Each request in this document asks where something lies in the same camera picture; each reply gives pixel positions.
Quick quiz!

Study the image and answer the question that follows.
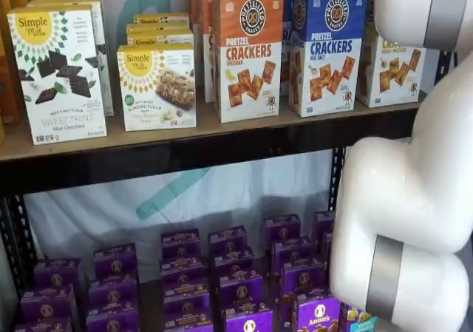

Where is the purple Annie's snack box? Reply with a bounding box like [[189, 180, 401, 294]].
[[88, 277, 139, 306], [282, 261, 330, 297], [270, 237, 313, 269], [19, 285, 75, 321], [263, 214, 302, 243], [217, 270, 265, 308], [163, 298, 215, 332], [160, 255, 205, 280], [93, 243, 139, 279], [295, 296, 341, 332], [162, 276, 212, 302], [208, 226, 248, 254], [222, 303, 275, 332], [85, 302, 141, 332], [13, 316, 74, 332], [33, 258, 83, 289], [211, 248, 256, 274], [320, 231, 334, 260], [313, 211, 336, 243], [160, 228, 203, 259]]

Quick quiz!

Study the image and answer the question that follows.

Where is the white pretzel crackers box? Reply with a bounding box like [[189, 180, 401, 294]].
[[355, 0, 427, 109]]

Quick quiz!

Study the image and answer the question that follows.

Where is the black metal shelf rack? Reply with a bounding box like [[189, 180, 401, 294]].
[[0, 49, 459, 332]]

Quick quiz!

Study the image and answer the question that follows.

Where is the orange cheddar crackers box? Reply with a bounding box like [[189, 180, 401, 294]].
[[199, 0, 262, 104], [211, 0, 285, 124], [187, 0, 237, 89]]

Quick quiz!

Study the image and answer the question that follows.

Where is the wooden shelf board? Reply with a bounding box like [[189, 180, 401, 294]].
[[0, 98, 423, 163]]

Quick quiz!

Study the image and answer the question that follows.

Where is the Simple Mills almond bars box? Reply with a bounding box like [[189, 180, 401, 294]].
[[133, 13, 191, 28], [116, 43, 198, 132], [126, 24, 194, 50]]

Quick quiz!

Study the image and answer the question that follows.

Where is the white teal backdrop cloth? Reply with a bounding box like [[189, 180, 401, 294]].
[[21, 0, 338, 271]]

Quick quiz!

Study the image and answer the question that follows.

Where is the purple teal Annie's box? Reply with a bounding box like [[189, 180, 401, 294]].
[[339, 302, 375, 332]]

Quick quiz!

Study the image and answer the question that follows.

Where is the blue sea salt crackers box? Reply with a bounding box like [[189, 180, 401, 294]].
[[279, 0, 297, 98], [289, 0, 367, 118]]

